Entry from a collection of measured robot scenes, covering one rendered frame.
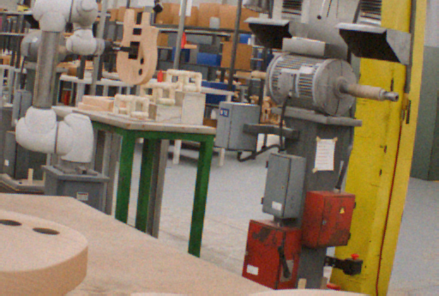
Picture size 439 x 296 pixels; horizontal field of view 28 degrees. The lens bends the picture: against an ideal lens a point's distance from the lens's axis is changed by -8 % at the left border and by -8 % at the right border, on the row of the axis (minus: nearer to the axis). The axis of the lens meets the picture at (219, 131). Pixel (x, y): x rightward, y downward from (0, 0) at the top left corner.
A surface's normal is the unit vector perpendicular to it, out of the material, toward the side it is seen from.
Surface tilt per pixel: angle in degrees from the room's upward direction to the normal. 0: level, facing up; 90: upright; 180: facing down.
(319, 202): 90
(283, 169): 90
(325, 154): 90
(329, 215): 90
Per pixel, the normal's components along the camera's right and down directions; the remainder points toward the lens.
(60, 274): 0.95, 0.14
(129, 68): -0.79, -0.07
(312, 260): 0.61, 0.14
